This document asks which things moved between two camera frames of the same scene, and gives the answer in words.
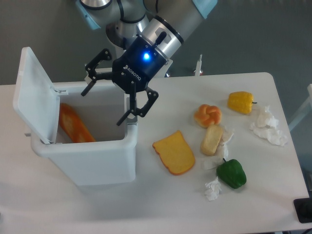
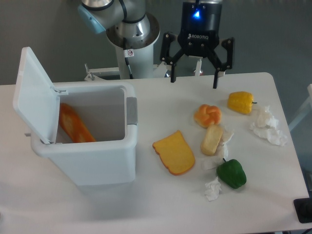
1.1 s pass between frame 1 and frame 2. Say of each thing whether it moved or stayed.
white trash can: stayed
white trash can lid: stayed
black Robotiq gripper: moved
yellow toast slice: stayed
